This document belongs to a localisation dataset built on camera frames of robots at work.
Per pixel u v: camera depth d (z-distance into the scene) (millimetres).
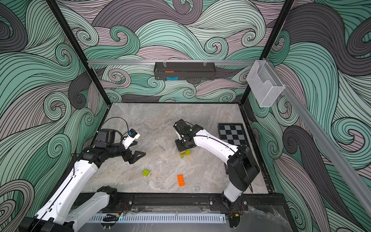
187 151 729
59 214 388
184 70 954
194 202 744
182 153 850
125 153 648
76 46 857
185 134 601
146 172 818
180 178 814
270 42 836
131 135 644
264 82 766
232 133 976
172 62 949
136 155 660
